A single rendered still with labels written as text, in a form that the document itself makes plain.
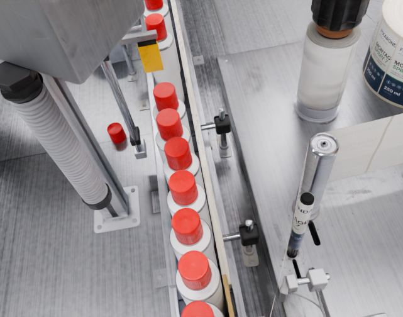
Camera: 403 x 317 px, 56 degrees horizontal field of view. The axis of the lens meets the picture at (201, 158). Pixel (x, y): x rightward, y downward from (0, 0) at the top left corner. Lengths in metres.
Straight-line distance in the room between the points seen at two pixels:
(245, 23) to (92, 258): 0.70
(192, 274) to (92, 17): 0.26
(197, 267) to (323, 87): 0.42
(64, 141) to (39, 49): 0.11
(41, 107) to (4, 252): 0.51
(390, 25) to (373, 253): 0.39
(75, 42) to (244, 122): 0.54
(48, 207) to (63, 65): 0.56
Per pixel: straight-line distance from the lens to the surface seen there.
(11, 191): 0.88
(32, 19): 0.27
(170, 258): 0.55
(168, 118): 0.52
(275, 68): 0.87
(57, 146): 0.37
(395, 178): 0.74
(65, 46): 0.27
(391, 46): 0.78
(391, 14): 0.80
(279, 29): 1.06
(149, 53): 0.59
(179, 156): 0.48
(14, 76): 0.32
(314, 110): 0.75
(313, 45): 0.66
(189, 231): 0.43
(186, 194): 0.45
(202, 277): 0.41
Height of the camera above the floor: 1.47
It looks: 55 degrees down
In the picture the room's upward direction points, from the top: 10 degrees counter-clockwise
